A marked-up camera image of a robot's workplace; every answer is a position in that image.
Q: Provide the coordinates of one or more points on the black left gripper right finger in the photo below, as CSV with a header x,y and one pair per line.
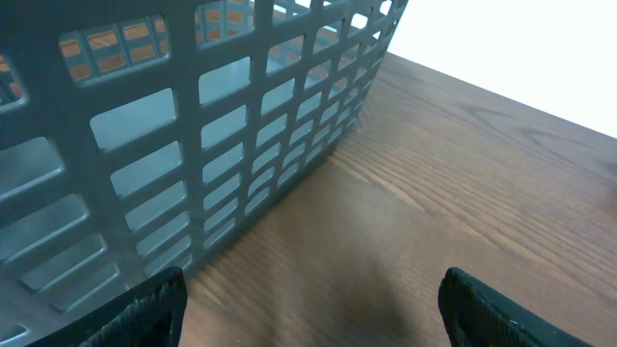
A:
x,y
474,314

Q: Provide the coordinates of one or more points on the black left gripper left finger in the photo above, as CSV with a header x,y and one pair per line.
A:
x,y
149,314

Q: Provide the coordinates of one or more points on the grey plastic shopping basket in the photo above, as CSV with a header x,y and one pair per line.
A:
x,y
139,138

